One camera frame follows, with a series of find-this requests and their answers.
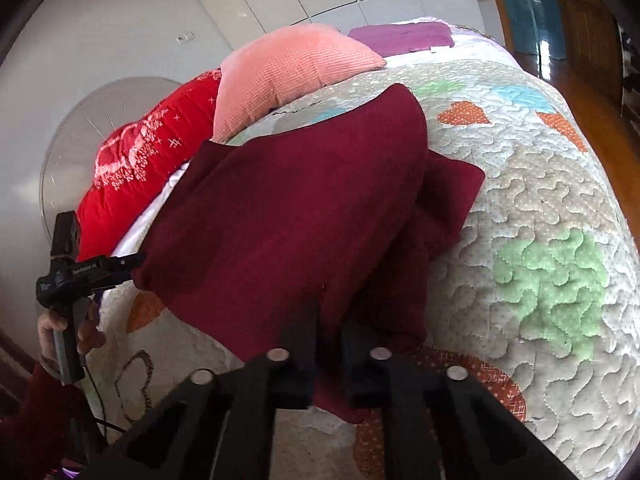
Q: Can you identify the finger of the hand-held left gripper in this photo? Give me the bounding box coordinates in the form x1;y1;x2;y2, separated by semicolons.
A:
106;253;147;286

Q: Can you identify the wooden door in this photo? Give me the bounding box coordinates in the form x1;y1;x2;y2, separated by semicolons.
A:
545;0;631;106

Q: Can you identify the maroon sweater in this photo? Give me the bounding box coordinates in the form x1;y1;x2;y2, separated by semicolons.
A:
131;82;487;425

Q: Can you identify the round white headboard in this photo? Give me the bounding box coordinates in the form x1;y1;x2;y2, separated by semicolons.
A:
40;76;188;241

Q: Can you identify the red floral quilt roll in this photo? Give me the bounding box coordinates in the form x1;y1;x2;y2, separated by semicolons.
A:
75;69;223;263

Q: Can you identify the blue door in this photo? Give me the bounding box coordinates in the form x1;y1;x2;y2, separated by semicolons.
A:
487;0;563;61

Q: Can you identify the purple cloth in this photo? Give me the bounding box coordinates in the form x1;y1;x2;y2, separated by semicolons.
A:
347;21;454;56

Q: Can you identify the black cable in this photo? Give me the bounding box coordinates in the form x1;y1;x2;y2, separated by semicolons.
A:
80;360;132;436

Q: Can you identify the person's left hand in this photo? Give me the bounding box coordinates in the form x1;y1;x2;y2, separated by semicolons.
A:
37;299;107;362

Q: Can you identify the pink ribbed pillow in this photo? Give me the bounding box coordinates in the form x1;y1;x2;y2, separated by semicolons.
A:
212;24;387;143

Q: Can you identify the person's left forearm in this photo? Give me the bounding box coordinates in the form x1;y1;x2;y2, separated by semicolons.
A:
0;355;93;480

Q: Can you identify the patchwork quilted bedspread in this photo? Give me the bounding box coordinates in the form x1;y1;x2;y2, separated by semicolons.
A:
95;57;640;480

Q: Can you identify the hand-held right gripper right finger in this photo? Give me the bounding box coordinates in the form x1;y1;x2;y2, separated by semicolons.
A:
342;320;576;480

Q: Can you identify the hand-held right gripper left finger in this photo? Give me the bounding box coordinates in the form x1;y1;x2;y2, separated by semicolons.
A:
90;300;321;480

